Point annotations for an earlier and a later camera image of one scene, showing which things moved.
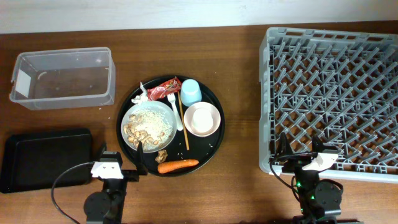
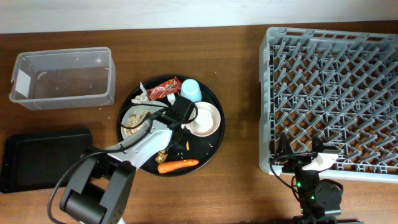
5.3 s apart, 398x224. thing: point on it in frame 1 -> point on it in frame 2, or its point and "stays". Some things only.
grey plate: x=153 y=123 stays
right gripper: x=296 y=162 stays
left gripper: x=140 y=168 -> x=183 y=142
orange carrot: x=165 y=167 stays
